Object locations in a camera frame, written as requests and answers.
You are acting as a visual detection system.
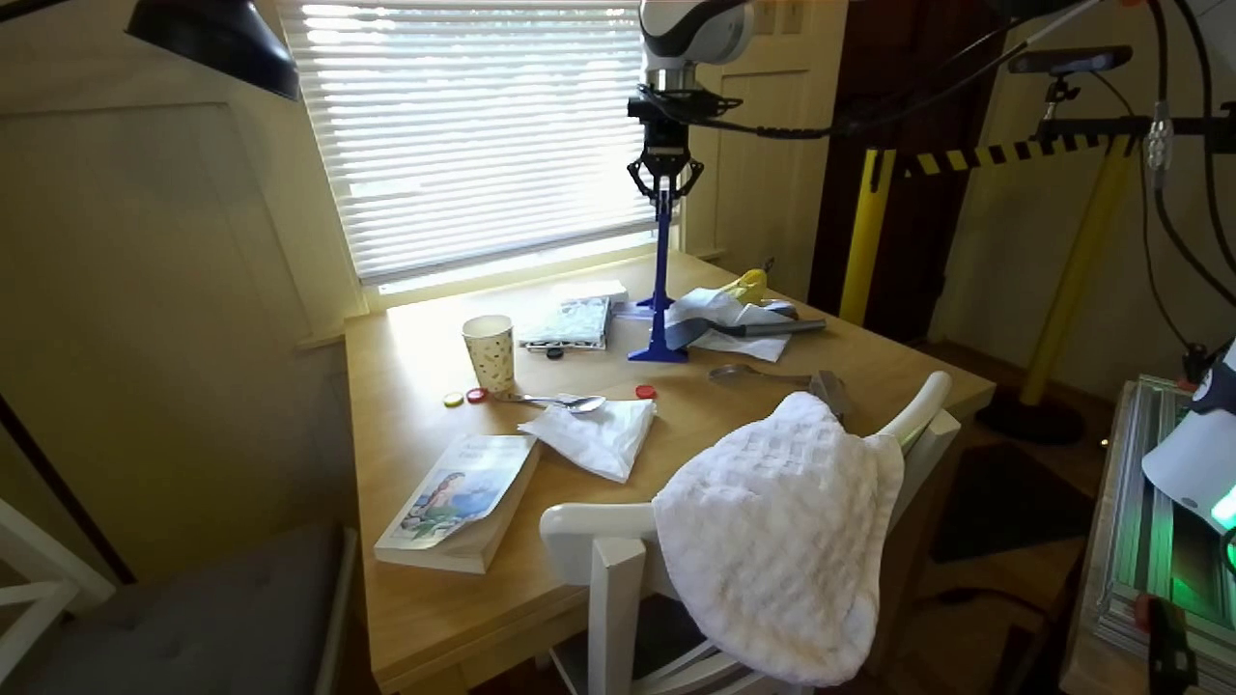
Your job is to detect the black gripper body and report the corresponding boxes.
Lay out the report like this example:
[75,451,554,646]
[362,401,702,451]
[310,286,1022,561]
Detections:
[637,95,707,169]

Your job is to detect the blue gameboard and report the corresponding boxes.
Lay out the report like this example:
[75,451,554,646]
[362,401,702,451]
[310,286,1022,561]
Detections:
[627,190,694,365]

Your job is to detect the patterned white box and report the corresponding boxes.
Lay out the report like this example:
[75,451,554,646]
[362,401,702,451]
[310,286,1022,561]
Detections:
[513,286,632,359]

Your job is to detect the dotted paper cup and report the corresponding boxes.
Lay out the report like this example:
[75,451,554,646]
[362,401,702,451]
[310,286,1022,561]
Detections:
[461,308,522,401]

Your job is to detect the flat white napkin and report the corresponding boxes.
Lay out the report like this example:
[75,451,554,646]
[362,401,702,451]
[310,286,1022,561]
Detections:
[690,328,796,365]

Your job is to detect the folded metal holder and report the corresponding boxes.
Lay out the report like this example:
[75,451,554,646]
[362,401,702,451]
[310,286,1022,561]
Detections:
[804,365,870,425]

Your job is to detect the folded white napkin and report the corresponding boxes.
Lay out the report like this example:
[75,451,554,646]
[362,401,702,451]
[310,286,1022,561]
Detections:
[513,393,661,486]

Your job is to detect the white panelled door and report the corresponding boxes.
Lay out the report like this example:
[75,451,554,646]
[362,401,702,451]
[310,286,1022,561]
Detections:
[675,0,858,283]

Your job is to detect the yellow bag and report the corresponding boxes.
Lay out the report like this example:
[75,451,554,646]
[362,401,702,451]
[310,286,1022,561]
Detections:
[715,262,778,308]

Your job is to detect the white window blinds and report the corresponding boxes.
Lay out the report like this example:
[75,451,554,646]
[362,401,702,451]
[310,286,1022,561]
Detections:
[270,0,688,298]

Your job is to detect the short silver spoon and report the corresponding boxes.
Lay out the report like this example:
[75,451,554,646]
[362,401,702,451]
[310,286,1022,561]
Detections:
[516,391,609,416]

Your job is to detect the dark wooden door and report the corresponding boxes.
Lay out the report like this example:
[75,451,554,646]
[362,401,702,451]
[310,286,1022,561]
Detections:
[804,0,1022,349]

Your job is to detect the yellow black striped bar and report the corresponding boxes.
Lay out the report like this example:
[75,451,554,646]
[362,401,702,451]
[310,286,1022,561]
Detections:
[894,123,1140,180]

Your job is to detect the white knitted towel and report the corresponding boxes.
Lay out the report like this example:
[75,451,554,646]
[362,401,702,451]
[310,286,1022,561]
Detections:
[650,386,907,692]

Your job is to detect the illustrated book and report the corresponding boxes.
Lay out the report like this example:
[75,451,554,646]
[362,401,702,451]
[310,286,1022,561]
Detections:
[371,428,543,579]

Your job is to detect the white wooden chair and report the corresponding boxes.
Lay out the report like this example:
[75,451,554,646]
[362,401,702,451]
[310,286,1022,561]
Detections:
[538,365,967,695]

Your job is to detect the stacked metal frames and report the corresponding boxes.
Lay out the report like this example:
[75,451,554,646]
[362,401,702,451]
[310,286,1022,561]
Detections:
[1060,371,1236,695]

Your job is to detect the white chair with grey cushion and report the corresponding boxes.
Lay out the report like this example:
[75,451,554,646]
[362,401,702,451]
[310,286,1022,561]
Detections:
[0,498,359,695]

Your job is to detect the red clamp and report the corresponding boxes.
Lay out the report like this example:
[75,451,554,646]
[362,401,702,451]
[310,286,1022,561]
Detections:
[1127,591,1204,695]

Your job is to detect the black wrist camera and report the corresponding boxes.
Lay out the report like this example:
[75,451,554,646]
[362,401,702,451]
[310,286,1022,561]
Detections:
[622,81,747,126]

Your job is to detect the grey handled tool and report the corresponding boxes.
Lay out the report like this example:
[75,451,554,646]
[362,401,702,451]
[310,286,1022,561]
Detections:
[667,313,829,347]

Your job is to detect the thin yellow post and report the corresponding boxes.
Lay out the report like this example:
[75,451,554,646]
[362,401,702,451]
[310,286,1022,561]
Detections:
[834,144,900,328]

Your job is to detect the black stereo camera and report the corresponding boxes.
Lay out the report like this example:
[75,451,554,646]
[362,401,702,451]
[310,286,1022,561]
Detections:
[1006,41,1140,81]

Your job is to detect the black hanging cable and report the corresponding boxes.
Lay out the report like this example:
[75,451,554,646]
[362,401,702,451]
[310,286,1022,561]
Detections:
[1137,0,1236,378]

